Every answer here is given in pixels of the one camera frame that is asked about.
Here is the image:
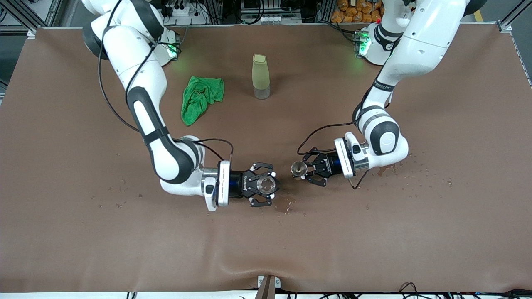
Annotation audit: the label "clear glass measuring cup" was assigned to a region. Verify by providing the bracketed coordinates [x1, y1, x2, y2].
[256, 175, 278, 196]

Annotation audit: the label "small metal shaker cup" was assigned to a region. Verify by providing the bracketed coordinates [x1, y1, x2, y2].
[291, 161, 309, 179]

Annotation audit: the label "large brown liquid puddle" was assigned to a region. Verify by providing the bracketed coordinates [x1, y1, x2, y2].
[272, 195, 296, 215]

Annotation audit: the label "brown table mat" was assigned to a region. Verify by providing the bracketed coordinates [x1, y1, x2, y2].
[0, 23, 532, 293]

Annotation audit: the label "small brown liquid puddle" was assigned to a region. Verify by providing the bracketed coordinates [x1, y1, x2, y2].
[368, 164, 404, 175]

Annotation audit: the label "olive green bottle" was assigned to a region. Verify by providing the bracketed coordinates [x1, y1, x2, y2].
[252, 54, 271, 100]

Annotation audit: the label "green cloth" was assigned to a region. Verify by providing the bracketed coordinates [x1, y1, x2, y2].
[181, 76, 225, 127]

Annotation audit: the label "grey electronics rack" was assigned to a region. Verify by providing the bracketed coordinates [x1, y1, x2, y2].
[240, 0, 303, 25]

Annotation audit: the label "orange snack bags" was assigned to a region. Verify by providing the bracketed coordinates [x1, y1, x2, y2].
[331, 0, 385, 23]

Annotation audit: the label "white power strip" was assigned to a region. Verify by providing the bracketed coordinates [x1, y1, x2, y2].
[164, 0, 208, 25]

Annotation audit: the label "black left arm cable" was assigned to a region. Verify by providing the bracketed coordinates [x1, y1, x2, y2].
[297, 71, 395, 190]

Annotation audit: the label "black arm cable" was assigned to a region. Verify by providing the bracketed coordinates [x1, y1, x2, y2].
[98, 0, 234, 167]
[297, 71, 395, 190]

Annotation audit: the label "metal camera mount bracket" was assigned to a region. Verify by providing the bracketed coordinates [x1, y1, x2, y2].
[257, 275, 282, 299]

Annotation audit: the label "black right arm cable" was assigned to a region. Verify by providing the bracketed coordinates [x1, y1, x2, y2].
[98, 0, 234, 167]

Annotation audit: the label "aluminium frame post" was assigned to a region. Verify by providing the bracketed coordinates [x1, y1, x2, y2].
[497, 0, 532, 88]
[0, 0, 63, 32]

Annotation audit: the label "black cable bundle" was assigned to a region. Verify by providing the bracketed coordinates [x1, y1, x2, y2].
[287, 282, 532, 299]

